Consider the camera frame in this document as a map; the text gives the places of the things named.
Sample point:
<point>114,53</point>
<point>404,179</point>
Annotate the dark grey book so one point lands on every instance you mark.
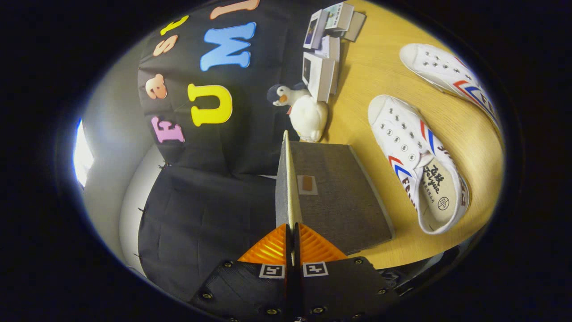
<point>356,27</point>

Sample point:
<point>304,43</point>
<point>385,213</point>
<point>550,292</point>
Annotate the book with blue picture cover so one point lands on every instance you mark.
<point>313,29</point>

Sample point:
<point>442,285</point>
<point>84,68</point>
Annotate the thin white book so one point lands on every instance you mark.
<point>330,47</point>

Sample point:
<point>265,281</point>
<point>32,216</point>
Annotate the grey fabric storage box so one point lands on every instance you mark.
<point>339,201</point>

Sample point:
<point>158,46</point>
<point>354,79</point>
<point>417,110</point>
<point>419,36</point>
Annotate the white book with dark portrait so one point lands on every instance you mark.
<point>319,74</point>

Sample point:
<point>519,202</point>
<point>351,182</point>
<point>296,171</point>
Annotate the white striped shoe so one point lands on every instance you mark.
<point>447,71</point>
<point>411,152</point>

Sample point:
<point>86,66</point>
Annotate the ceiling light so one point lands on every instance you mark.
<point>82,154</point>

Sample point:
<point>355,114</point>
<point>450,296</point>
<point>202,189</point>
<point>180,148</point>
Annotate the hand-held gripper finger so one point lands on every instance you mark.
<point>289,255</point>
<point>297,259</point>

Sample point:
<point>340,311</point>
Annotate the white plush toy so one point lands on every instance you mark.
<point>308,118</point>

